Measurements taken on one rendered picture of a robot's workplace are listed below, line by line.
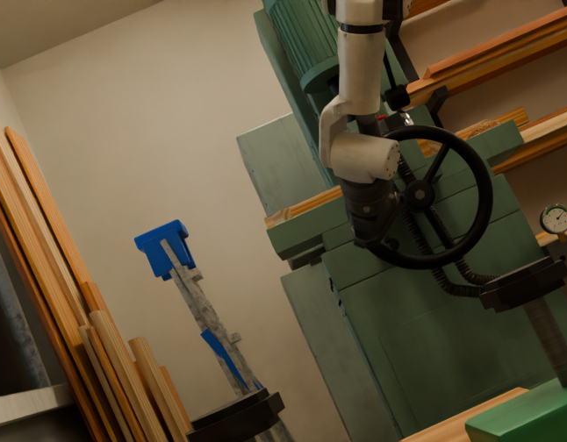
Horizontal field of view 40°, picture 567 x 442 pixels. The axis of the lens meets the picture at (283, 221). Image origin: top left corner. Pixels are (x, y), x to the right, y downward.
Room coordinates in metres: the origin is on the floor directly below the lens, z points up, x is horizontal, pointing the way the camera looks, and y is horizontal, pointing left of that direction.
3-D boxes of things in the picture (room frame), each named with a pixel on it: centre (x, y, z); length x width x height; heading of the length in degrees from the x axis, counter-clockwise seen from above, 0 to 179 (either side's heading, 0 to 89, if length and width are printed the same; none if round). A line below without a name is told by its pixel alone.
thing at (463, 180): (1.82, -0.26, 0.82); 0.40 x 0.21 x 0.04; 90
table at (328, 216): (1.77, -0.26, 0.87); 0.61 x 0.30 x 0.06; 90
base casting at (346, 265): (2.00, -0.27, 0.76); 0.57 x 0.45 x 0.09; 0
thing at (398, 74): (2.09, -0.42, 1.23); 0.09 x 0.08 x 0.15; 0
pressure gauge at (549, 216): (1.66, -0.52, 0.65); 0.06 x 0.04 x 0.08; 90
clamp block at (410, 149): (1.69, -0.26, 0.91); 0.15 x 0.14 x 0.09; 90
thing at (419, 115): (2.06, -0.42, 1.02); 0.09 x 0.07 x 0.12; 90
